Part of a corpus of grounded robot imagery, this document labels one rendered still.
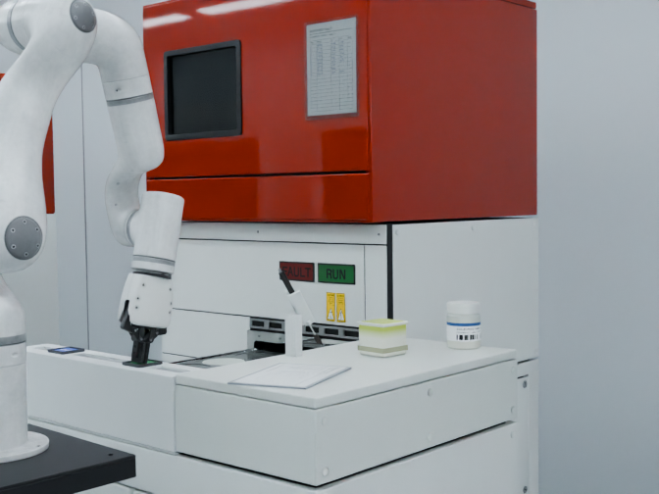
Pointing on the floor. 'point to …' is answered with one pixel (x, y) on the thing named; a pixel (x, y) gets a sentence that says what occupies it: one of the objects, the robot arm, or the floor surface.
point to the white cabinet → (176, 466)
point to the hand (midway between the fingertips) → (140, 352)
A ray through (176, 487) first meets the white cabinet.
